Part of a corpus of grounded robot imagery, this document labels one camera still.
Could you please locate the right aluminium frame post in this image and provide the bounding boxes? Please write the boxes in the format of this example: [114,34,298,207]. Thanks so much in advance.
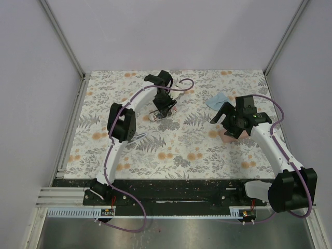
[263,0,311,77]

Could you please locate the blue cleaning cloth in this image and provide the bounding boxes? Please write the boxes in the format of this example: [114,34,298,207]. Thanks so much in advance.
[205,92,229,111]

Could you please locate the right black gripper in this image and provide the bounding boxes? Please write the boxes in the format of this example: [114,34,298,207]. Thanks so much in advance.
[210,102,243,140]

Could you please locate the aluminium frame post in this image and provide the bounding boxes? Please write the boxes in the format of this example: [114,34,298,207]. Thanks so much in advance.
[38,0,86,79]
[263,0,311,77]

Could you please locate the floral table mat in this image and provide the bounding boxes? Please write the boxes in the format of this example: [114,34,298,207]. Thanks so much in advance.
[64,70,278,179]

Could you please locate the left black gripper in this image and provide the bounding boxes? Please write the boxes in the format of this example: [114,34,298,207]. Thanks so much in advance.
[153,90,177,117]

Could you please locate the purple cable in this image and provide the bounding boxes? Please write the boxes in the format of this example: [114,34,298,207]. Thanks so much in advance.
[103,79,195,233]
[248,94,313,225]

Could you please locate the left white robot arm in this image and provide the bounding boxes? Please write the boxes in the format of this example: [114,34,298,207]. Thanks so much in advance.
[90,71,177,205]

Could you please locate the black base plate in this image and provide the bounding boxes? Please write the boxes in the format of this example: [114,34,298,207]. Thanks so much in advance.
[52,179,265,206]

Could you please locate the left aluminium frame post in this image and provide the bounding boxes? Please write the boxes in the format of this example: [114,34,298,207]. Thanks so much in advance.
[38,0,86,79]

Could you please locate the pink glasses case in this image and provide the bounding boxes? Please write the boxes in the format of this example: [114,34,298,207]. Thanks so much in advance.
[217,129,250,143]

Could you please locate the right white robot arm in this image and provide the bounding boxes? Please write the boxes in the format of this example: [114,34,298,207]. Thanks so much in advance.
[210,94,317,218]

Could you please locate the flag pattern glasses case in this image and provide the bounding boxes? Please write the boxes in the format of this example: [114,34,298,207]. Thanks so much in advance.
[149,105,179,122]

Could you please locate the white cable duct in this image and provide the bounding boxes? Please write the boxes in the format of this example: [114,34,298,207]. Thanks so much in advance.
[47,206,243,219]

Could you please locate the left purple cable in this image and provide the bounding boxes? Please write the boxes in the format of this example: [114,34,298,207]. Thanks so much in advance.
[103,79,195,233]

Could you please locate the white frame sunglasses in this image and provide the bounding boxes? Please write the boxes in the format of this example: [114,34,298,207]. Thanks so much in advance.
[127,132,147,145]

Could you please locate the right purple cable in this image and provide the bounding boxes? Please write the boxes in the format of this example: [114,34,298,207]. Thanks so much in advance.
[248,94,313,225]

